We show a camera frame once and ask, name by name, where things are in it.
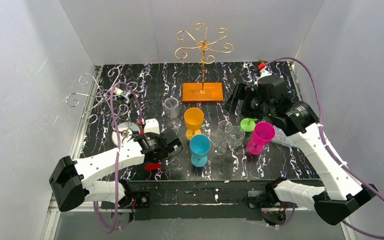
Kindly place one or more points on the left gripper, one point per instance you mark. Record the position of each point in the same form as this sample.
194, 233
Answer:
167, 148

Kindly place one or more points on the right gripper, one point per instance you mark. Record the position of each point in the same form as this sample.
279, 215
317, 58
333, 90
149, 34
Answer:
242, 100

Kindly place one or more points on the red wine glass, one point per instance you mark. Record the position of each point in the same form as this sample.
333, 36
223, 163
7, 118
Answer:
153, 166

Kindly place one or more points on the green wine glass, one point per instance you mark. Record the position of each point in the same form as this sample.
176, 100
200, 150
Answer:
248, 124

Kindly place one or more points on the teal wine glass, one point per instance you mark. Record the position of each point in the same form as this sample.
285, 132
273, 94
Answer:
200, 146

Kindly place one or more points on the orange yellow wine glass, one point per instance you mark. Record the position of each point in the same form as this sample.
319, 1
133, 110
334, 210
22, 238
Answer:
193, 119

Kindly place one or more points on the clear ribbed wine glass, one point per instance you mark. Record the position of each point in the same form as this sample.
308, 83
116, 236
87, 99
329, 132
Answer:
235, 137

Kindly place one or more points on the pink wine glass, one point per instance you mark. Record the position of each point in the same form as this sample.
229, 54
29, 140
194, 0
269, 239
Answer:
262, 135

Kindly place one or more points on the silver wire glass rack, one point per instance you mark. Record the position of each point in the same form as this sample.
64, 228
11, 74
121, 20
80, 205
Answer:
100, 102

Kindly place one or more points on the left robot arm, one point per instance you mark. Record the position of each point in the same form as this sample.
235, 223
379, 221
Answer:
75, 181

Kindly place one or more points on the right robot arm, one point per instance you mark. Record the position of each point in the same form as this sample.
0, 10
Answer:
341, 194

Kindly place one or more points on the clear plastic screw box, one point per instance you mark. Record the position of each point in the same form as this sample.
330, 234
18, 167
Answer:
281, 138

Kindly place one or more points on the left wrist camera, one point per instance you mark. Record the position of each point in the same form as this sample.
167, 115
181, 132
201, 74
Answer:
151, 126

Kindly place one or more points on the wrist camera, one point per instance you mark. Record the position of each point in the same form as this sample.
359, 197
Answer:
151, 126
263, 71

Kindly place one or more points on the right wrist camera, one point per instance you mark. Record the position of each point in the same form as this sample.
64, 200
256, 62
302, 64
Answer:
263, 71

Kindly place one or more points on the gold wire glass rack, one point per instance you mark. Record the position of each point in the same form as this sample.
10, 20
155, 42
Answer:
203, 91

